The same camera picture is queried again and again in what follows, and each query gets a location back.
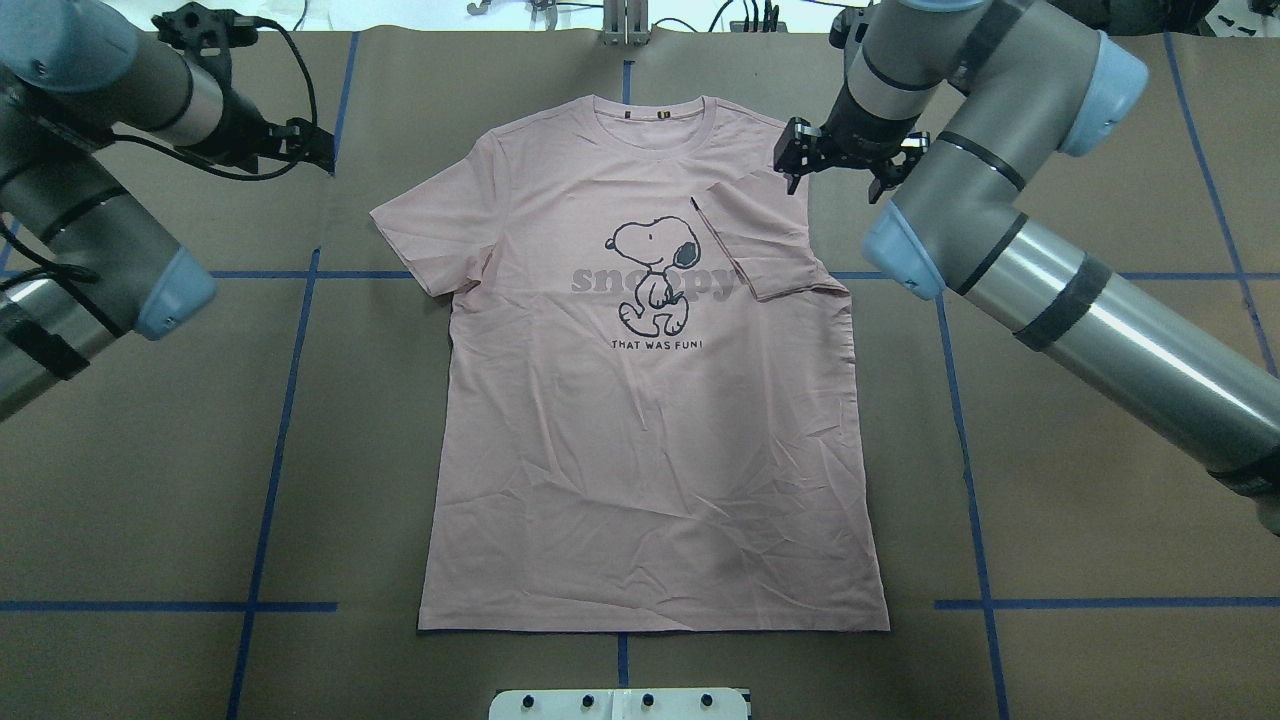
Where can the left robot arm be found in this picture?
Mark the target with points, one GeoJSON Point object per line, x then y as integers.
{"type": "Point", "coordinates": [78, 77]}

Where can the aluminium frame post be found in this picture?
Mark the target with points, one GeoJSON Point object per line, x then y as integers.
{"type": "Point", "coordinates": [625, 23]}

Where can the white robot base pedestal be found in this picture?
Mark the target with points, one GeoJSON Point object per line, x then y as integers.
{"type": "Point", "coordinates": [623, 703]}

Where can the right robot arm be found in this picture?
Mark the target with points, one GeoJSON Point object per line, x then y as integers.
{"type": "Point", "coordinates": [954, 108]}

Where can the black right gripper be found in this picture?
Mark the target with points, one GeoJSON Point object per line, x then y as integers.
{"type": "Point", "coordinates": [856, 142]}

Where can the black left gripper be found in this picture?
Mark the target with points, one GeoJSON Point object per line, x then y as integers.
{"type": "Point", "coordinates": [240, 129]}

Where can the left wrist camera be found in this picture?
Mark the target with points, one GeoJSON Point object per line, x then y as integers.
{"type": "Point", "coordinates": [193, 29]}

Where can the pink Snoopy t-shirt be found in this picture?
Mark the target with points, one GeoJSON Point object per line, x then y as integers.
{"type": "Point", "coordinates": [652, 420]}

